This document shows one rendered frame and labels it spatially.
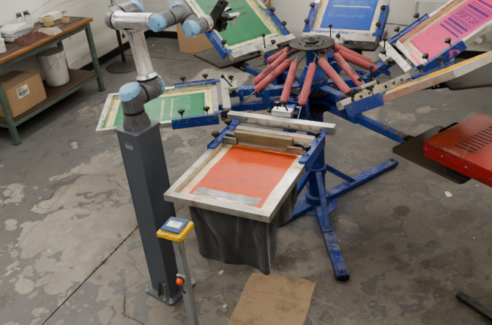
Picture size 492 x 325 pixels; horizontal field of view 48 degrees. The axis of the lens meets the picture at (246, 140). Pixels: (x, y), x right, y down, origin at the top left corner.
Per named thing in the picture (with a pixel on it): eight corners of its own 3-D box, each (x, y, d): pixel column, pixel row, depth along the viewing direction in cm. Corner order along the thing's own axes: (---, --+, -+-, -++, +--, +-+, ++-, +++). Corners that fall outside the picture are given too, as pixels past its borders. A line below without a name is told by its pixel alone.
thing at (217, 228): (269, 277, 288) (263, 210, 267) (195, 258, 307) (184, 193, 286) (272, 273, 290) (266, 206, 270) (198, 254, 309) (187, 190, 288)
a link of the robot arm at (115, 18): (91, 11, 277) (155, 12, 247) (107, 5, 284) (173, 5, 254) (97, 34, 282) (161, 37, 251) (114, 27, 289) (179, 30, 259)
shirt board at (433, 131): (508, 166, 295) (509, 154, 291) (459, 195, 277) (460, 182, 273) (335, 94, 395) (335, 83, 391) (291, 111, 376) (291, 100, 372)
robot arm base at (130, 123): (117, 127, 304) (113, 111, 299) (138, 116, 314) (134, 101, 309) (136, 134, 295) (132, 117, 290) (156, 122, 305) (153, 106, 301)
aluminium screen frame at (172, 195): (269, 222, 258) (269, 217, 256) (164, 200, 282) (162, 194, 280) (323, 143, 319) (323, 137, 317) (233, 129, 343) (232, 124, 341)
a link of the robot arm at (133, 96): (118, 110, 299) (112, 88, 293) (136, 101, 308) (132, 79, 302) (132, 116, 292) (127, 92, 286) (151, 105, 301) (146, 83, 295)
